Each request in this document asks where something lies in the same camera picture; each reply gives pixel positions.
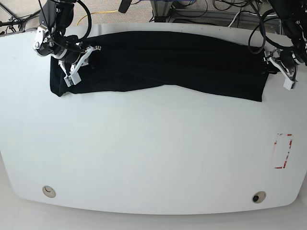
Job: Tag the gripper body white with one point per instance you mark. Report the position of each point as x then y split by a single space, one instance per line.
286 62
70 64

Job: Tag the black T-shirt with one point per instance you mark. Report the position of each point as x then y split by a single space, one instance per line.
138 60

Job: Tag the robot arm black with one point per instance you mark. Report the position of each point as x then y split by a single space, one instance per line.
293 17
55 16

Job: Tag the red tape rectangle marker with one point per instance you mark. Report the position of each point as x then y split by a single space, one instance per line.
281 150

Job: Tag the aluminium table leg profile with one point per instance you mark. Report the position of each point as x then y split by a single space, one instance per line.
161 10

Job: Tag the left table cable grommet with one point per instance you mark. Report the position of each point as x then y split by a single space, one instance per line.
49 191

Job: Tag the table cable grommet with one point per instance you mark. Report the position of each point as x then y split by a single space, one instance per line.
49 191
259 197

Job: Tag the right table cable grommet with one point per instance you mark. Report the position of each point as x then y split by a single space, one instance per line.
259 197

